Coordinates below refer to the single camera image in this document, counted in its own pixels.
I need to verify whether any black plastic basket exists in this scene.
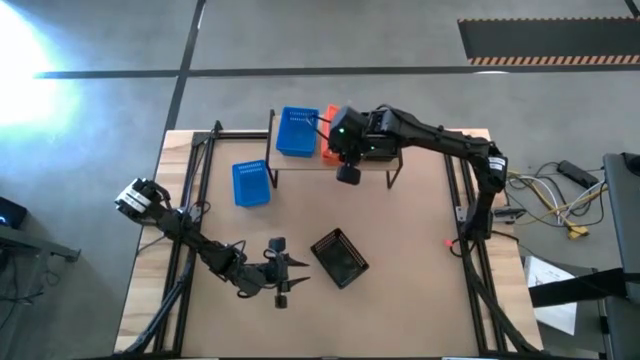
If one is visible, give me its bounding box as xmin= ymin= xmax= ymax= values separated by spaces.
xmin=309 ymin=227 xmax=370 ymax=291

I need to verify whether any dark electronic device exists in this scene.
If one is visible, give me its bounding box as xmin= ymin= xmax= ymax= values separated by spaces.
xmin=0 ymin=196 xmax=29 ymax=231

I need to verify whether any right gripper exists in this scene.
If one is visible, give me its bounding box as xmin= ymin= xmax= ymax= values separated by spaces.
xmin=299 ymin=105 xmax=374 ymax=187

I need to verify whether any blue plastic basket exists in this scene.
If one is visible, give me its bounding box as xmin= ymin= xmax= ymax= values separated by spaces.
xmin=275 ymin=105 xmax=321 ymax=159
xmin=231 ymin=159 xmax=272 ymax=209

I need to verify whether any black bar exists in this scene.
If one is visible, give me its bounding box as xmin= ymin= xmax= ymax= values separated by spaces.
xmin=528 ymin=267 xmax=640 ymax=309

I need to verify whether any black power strip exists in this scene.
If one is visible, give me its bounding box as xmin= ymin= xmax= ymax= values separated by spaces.
xmin=556 ymin=159 xmax=600 ymax=191

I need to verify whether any black hazard-striped floor mat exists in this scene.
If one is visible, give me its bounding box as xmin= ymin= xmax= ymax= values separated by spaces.
xmin=457 ymin=17 xmax=640 ymax=67

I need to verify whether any grey desk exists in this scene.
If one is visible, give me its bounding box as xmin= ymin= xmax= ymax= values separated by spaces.
xmin=602 ymin=152 xmax=640 ymax=360

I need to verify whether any bundle of cables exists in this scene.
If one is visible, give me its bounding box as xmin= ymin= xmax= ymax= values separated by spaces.
xmin=507 ymin=172 xmax=609 ymax=240

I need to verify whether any grey metal stand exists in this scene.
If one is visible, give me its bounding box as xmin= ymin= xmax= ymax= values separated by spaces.
xmin=0 ymin=224 xmax=82 ymax=265

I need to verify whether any wooden shelf with black frame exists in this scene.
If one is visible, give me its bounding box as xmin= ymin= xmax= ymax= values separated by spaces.
xmin=264 ymin=108 xmax=404 ymax=190

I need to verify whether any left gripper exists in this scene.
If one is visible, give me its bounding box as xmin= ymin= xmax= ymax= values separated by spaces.
xmin=237 ymin=238 xmax=312 ymax=309

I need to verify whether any orange plastic basket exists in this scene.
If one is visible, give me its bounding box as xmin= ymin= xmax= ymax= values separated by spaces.
xmin=319 ymin=103 xmax=344 ymax=167

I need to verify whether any white paper sheet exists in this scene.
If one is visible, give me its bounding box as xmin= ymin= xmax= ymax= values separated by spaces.
xmin=523 ymin=255 xmax=579 ymax=337

